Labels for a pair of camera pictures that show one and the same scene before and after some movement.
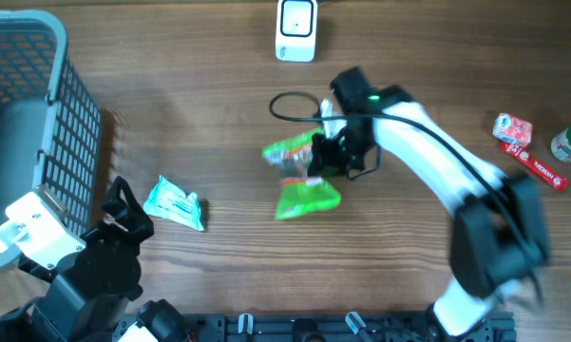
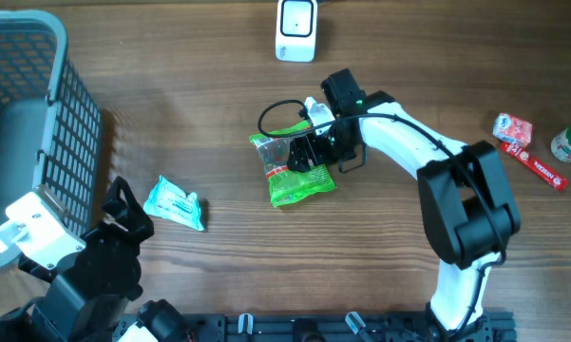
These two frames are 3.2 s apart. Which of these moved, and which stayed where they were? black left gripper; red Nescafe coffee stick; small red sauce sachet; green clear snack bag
Moved: green clear snack bag
Stayed: small red sauce sachet; red Nescafe coffee stick; black left gripper
